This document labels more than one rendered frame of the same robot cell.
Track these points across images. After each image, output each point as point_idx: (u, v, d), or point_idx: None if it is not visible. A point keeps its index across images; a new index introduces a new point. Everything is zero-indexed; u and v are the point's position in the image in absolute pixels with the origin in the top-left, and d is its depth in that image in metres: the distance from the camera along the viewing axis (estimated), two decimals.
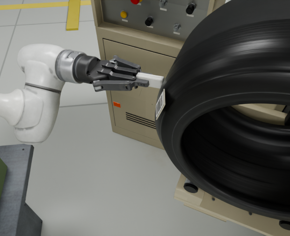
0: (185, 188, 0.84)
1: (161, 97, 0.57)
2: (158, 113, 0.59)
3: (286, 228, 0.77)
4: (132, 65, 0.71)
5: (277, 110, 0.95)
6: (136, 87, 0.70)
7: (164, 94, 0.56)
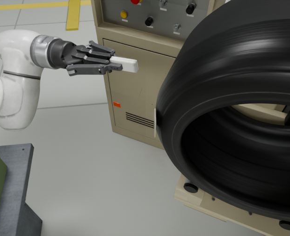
0: (197, 188, 0.81)
1: (154, 116, 0.63)
2: (155, 130, 0.65)
3: None
4: (106, 49, 0.71)
5: (277, 110, 0.95)
6: (110, 71, 0.69)
7: (155, 113, 0.62)
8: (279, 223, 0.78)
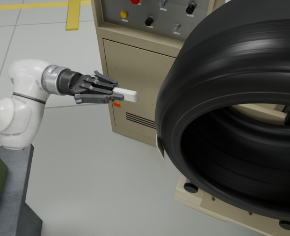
0: (188, 183, 0.81)
1: (158, 141, 0.71)
2: (163, 154, 0.71)
3: (279, 222, 0.76)
4: (110, 80, 0.80)
5: (277, 110, 0.95)
6: (113, 100, 0.78)
7: (156, 138, 0.69)
8: None
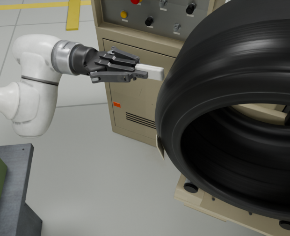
0: (188, 183, 0.81)
1: (158, 141, 0.71)
2: (163, 154, 0.71)
3: (279, 222, 0.76)
4: (130, 56, 0.69)
5: (277, 110, 0.95)
6: (134, 78, 0.67)
7: (156, 138, 0.69)
8: None
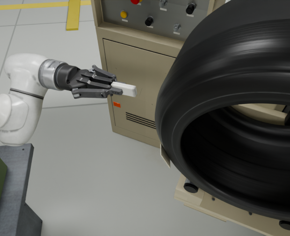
0: (198, 189, 0.81)
1: (163, 150, 0.73)
2: (168, 162, 0.74)
3: None
4: (108, 74, 0.78)
5: (277, 110, 0.95)
6: (111, 95, 0.76)
7: (160, 147, 0.72)
8: (279, 222, 0.77)
